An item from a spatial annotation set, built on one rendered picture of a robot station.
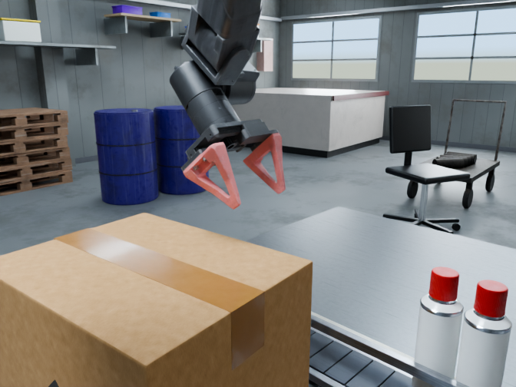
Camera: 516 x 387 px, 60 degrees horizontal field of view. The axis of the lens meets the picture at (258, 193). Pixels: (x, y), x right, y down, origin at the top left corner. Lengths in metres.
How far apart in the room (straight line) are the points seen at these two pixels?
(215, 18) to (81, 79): 6.63
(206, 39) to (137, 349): 0.37
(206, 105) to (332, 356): 0.45
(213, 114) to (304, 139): 6.75
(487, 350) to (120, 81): 7.17
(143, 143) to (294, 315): 4.23
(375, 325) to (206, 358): 0.61
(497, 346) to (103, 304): 0.44
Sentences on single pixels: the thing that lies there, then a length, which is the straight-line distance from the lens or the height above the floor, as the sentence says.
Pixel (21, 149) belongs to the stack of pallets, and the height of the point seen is 0.48.
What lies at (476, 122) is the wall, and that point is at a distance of 8.78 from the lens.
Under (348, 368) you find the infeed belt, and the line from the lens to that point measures 0.77.
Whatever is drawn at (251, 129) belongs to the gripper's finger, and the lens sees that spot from 0.60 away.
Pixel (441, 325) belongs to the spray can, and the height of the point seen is 1.02.
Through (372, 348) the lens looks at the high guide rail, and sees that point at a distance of 0.67.
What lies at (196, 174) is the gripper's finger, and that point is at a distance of 0.56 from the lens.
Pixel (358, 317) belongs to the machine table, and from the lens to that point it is 1.00.
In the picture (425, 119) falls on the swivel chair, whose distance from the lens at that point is 4.16.
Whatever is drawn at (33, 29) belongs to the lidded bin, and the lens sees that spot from 6.26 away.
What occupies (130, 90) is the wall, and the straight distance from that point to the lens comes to 7.63.
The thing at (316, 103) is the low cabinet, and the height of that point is 0.83.
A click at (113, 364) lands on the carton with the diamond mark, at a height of 1.10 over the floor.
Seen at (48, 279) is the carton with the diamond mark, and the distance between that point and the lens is 0.52.
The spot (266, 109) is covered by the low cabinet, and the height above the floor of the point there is 0.69.
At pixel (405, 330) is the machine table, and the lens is 0.98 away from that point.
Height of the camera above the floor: 1.33
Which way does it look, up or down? 15 degrees down
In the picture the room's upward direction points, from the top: straight up
